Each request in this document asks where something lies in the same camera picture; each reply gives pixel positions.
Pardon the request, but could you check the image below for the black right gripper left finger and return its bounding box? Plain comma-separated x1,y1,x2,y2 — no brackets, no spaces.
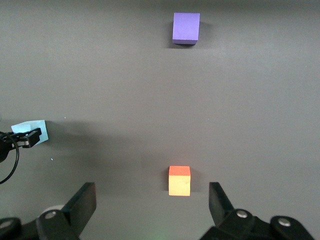
36,181,98,240

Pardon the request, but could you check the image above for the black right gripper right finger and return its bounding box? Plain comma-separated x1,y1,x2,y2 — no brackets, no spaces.
199,181,271,240

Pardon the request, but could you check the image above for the light blue foam block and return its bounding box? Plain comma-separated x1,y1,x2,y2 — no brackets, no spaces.
10,119,50,145

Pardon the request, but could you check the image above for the orange foam block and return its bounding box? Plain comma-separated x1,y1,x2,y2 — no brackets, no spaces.
168,165,192,197

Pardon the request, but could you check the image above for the dark grey table mat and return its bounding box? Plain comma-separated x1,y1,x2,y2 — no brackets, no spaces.
0,0,320,240

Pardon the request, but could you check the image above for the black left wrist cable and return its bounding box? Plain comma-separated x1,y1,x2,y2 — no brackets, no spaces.
0,139,20,185

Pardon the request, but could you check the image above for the purple foam block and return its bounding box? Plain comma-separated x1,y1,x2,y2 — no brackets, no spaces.
171,12,201,46

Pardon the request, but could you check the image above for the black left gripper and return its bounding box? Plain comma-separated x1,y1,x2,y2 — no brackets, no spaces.
0,127,43,165

